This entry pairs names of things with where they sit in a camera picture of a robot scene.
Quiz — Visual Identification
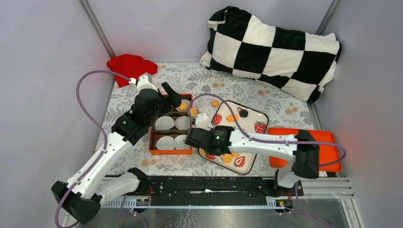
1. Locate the white paper cup liner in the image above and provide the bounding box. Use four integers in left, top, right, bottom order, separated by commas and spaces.
154, 116, 175, 131
155, 136, 175, 150
174, 134, 190, 150
174, 116, 191, 130
176, 99, 191, 112

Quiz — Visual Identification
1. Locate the orange box lid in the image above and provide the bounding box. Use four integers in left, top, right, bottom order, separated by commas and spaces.
267, 127, 342, 172

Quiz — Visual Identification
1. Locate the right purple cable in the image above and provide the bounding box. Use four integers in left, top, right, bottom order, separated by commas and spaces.
188, 93, 347, 228

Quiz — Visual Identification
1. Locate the black white checkered blanket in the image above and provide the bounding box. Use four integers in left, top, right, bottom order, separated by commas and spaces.
200, 6, 342, 103

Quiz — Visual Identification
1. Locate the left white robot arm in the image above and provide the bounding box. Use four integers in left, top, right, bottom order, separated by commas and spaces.
51, 70, 182, 228

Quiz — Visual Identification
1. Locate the small round yellow biscuit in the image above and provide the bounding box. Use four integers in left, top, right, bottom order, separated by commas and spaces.
178, 103, 188, 111

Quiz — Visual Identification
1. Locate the floral table mat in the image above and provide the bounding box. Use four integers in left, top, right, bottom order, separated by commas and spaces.
108, 63, 315, 176

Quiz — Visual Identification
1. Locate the orange fish cookie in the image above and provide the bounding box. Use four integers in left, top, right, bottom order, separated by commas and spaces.
226, 114, 239, 123
190, 108, 199, 118

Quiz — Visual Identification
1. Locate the white strawberry tray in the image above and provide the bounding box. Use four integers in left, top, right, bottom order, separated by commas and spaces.
198, 100, 269, 175

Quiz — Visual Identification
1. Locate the purple cable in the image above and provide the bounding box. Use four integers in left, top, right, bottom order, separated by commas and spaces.
188, 93, 347, 228
55, 69, 133, 228

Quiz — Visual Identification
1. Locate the red cloth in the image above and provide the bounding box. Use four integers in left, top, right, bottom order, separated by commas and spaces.
106, 54, 158, 79

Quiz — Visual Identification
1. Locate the black sandwich cookie top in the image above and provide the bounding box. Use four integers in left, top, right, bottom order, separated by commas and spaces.
238, 108, 249, 118

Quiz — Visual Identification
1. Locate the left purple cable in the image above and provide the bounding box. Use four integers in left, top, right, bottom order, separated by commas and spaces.
55, 69, 133, 228

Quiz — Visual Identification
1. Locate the orange compartment cookie box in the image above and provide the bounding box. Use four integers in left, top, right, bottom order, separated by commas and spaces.
148, 94, 192, 155

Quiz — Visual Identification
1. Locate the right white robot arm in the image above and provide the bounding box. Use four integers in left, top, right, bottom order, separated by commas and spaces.
185, 113, 319, 196

